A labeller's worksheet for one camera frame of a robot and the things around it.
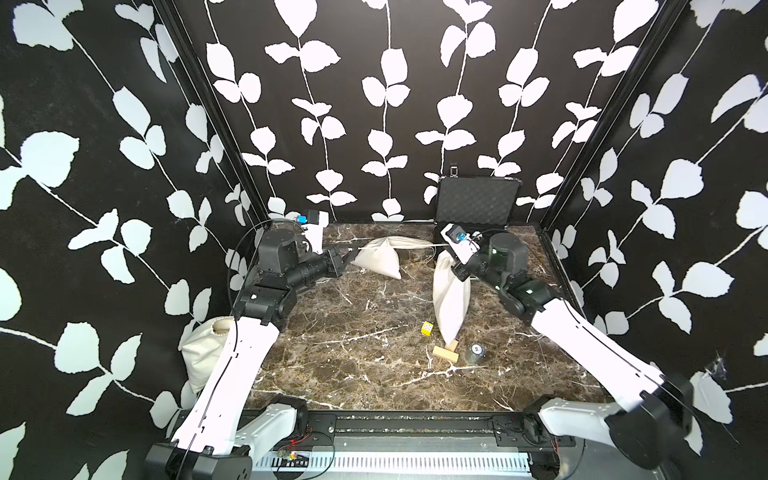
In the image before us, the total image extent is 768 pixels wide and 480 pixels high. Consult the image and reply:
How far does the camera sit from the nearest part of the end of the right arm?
637 millimetres

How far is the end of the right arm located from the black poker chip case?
47 cm

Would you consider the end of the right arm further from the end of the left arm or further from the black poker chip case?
the black poker chip case

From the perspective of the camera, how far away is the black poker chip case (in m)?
1.06
